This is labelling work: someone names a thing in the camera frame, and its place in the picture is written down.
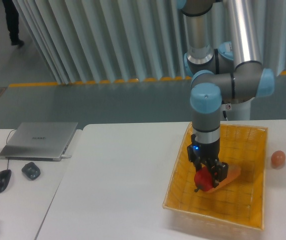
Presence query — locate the red bell pepper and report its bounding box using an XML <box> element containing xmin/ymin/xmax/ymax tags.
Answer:
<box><xmin>194</xmin><ymin>166</ymin><xmax>214</xmax><ymax>192</ymax></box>

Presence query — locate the person in dark clothes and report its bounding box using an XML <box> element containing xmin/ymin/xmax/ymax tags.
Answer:
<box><xmin>2</xmin><ymin>0</ymin><xmax>25</xmax><ymax>48</ymax></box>

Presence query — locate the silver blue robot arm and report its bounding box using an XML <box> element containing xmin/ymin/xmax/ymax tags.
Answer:
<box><xmin>176</xmin><ymin>0</ymin><xmax>275</xmax><ymax>192</ymax></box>

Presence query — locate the brown egg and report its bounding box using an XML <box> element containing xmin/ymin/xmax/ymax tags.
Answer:
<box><xmin>271</xmin><ymin>150</ymin><xmax>286</xmax><ymax>168</ymax></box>

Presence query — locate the silver closed laptop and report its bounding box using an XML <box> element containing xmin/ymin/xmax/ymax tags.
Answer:
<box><xmin>0</xmin><ymin>122</ymin><xmax>78</xmax><ymax>162</ymax></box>

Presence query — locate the triangular bread pastry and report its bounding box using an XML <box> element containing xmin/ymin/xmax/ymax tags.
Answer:
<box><xmin>206</xmin><ymin>164</ymin><xmax>242</xmax><ymax>193</ymax></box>

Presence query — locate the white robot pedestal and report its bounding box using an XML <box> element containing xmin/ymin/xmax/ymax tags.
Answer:
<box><xmin>220</xmin><ymin>99</ymin><xmax>252</xmax><ymax>121</ymax></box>

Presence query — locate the yellow woven basket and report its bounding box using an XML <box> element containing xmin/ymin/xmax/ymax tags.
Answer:
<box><xmin>162</xmin><ymin>124</ymin><xmax>268</xmax><ymax>231</ymax></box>

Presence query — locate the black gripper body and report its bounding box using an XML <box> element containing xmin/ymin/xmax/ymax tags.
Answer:
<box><xmin>187</xmin><ymin>134</ymin><xmax>220</xmax><ymax>173</ymax></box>

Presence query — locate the black computer mouse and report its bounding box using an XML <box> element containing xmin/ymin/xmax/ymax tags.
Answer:
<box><xmin>0</xmin><ymin>169</ymin><xmax>12</xmax><ymax>193</ymax></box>

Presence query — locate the white usb plug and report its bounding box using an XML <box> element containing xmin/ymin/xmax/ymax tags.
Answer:
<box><xmin>61</xmin><ymin>154</ymin><xmax>72</xmax><ymax>159</ymax></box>

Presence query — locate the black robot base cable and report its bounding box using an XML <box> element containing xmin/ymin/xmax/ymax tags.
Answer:
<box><xmin>221</xmin><ymin>103</ymin><xmax>230</xmax><ymax>122</ymax></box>

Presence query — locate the dark grey small case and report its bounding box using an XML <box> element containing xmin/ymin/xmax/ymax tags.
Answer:
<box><xmin>21</xmin><ymin>162</ymin><xmax>41</xmax><ymax>181</ymax></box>

